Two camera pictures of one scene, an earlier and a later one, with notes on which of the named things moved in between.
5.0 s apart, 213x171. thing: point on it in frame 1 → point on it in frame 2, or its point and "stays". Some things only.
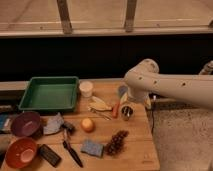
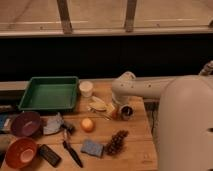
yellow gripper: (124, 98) → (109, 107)
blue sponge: (91, 148) stays
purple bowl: (26, 124) stays
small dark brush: (69, 126) stays
